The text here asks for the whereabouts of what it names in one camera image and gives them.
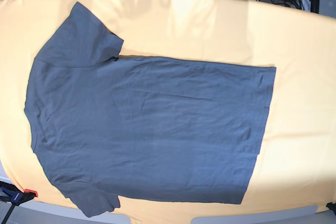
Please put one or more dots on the yellow table cloth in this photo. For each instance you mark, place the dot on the yellow table cloth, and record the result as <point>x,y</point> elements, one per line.
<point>296,165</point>

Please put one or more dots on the black clamp right corner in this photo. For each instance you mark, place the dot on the black clamp right corner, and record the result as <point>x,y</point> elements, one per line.
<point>331,206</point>

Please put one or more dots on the blue red bar clamp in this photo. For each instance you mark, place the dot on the blue red bar clamp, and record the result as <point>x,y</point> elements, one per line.
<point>11,194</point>

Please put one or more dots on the grey-blue T-shirt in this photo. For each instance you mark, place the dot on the grey-blue T-shirt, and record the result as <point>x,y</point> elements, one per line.
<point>152,128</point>

